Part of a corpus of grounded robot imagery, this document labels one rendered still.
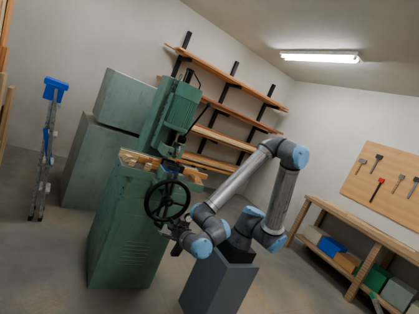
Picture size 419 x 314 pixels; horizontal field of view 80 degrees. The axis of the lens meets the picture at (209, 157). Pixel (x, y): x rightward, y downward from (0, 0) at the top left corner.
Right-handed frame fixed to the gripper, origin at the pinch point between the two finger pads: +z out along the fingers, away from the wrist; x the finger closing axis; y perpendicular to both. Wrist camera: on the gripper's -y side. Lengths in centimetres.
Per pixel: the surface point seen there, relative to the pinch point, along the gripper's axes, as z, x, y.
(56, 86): 87, 77, 78
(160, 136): 40, 6, 58
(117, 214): 35.0, 21.8, 0.6
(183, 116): 17, 2, 72
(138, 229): 37.6, 4.7, -7.5
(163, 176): 13.9, 6.8, 30.6
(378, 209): 39, -323, 58
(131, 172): 24.7, 23.2, 28.5
